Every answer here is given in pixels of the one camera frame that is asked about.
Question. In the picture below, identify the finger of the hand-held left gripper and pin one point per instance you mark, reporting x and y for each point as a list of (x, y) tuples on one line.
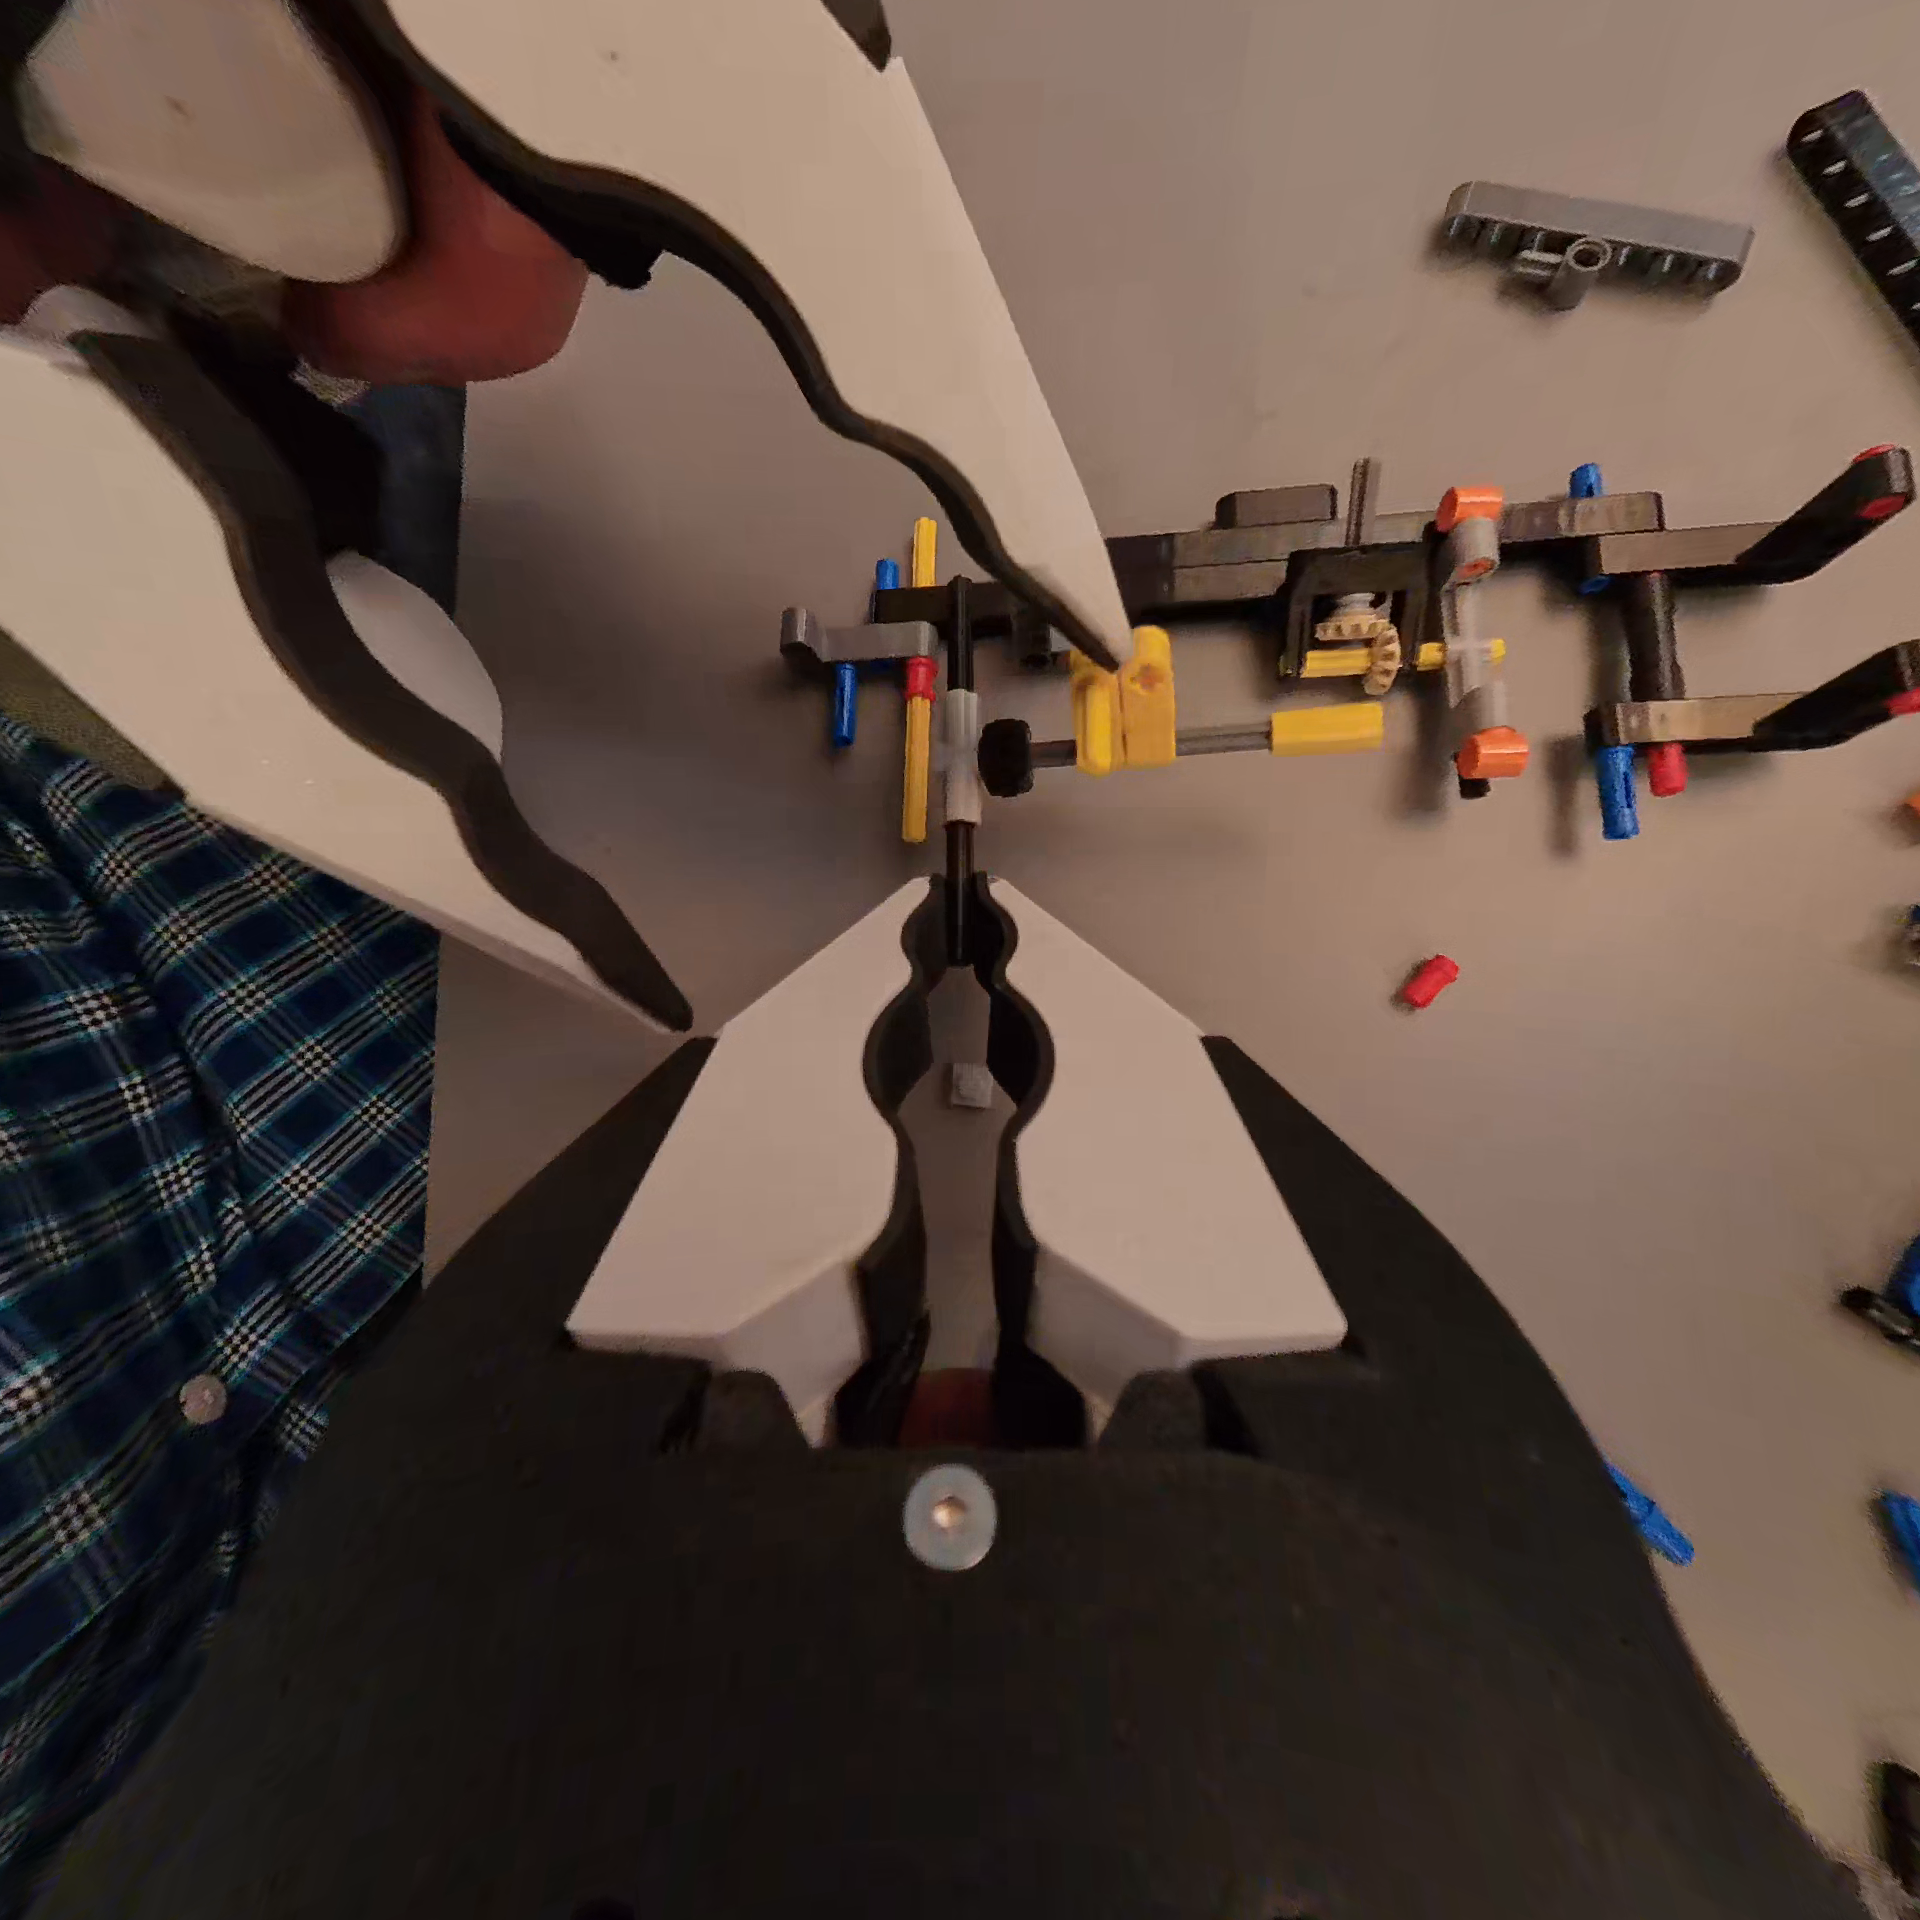
[(838, 255), (181, 600)]

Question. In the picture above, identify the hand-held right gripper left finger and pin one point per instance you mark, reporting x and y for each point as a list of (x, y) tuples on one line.
[(720, 1199)]

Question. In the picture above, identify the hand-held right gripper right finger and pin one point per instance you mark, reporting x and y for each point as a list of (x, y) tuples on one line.
[(1171, 1199)]

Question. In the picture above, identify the black lego chassis assembly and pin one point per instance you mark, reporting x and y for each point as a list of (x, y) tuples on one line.
[(1231, 557)]

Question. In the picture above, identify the yellow connector axle lego assembly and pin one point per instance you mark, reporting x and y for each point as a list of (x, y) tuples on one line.
[(1124, 705)]

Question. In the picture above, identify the yellow axle gear lego assembly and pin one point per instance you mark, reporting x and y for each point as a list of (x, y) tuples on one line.
[(1355, 632)]

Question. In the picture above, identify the small grey lego plate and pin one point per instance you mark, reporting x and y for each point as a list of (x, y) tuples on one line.
[(969, 1086)]

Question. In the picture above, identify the small red lego pin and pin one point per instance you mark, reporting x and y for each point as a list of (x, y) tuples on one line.
[(1429, 982)]

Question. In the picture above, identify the scattered blue lego pins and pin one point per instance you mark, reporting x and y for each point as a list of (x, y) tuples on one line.
[(1652, 1516)]

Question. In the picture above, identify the black lego pin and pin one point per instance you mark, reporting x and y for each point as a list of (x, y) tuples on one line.
[(1875, 1310)]

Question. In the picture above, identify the dark grey lego connector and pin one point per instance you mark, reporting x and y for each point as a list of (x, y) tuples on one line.
[(1567, 274)]

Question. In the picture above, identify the blue thin lego liftarm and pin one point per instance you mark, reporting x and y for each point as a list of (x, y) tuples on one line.
[(1909, 1268)]

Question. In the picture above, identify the grey lego beam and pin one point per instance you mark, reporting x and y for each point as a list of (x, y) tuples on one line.
[(1652, 233)]

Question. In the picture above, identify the long black lego beam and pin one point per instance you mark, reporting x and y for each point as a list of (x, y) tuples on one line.
[(1867, 181)]

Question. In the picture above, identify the person's left hand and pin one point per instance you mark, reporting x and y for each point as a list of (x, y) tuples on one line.
[(464, 286)]

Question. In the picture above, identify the blue plaid shirt person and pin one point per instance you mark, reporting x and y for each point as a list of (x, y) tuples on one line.
[(196, 1123)]

